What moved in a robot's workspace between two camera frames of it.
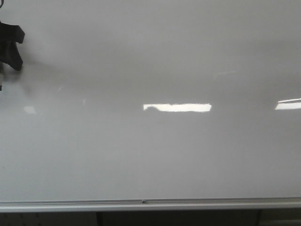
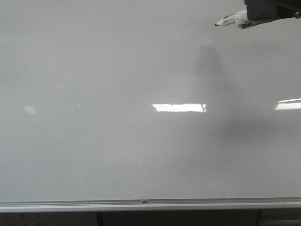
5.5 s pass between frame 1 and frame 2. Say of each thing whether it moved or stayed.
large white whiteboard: stayed
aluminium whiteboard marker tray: stayed
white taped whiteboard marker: moved
